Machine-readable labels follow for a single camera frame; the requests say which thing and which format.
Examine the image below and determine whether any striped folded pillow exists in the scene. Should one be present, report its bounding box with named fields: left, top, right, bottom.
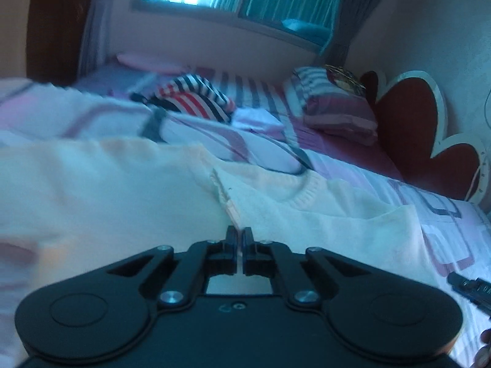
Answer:
left=283, top=66, right=378, bottom=146

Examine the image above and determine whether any pink flat pillow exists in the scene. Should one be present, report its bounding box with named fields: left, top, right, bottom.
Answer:
left=116, top=52, right=191, bottom=76

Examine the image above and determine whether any person's hand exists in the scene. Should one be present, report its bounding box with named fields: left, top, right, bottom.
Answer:
left=471, top=329, right=491, bottom=368

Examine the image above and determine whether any striped bed sheet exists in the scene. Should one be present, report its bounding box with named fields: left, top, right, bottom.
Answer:
left=73, top=62, right=402, bottom=179

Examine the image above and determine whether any cream knit sweater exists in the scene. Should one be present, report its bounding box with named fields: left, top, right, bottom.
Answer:
left=1, top=139, right=462, bottom=367

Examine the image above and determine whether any dark wooden door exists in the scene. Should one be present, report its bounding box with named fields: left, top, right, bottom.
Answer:
left=26, top=0, right=91, bottom=86

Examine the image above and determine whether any patterned pastel bed quilt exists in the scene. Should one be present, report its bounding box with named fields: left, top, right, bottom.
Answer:
left=1, top=78, right=490, bottom=367

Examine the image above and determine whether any grey left curtain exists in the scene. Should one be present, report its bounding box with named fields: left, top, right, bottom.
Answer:
left=77, top=0, right=113, bottom=78

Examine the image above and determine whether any red white heart headboard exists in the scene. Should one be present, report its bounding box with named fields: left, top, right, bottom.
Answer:
left=360, top=71, right=490, bottom=210

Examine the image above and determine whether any grey right window curtain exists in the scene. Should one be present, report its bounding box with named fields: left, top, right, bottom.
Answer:
left=318, top=0, right=381, bottom=66

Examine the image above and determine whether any gold patterned bag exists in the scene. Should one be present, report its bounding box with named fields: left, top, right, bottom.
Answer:
left=324, top=65, right=365, bottom=96

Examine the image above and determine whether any red black striped garment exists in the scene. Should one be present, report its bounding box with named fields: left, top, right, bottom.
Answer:
left=131, top=73, right=236, bottom=124

